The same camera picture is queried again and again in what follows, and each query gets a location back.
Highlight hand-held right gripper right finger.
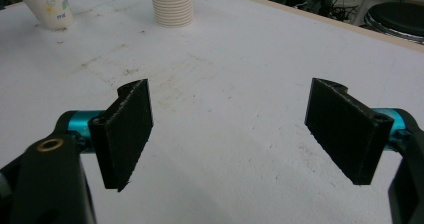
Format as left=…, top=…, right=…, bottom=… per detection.
left=304, top=77, right=408, bottom=186

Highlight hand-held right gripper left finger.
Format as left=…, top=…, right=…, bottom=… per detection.
left=67, top=78, right=154, bottom=193

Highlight stack of ribbed paper cups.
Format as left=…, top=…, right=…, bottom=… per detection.
left=148, top=0, right=195, bottom=29

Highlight white floral paper cup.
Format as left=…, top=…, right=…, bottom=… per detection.
left=9, top=0, right=75, bottom=31

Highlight black round stool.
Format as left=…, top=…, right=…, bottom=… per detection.
left=363, top=1, right=424, bottom=46

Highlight black cables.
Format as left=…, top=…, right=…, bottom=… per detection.
left=329, top=0, right=358, bottom=22

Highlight grey metal frame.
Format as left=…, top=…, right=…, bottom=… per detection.
left=352, top=0, right=424, bottom=27

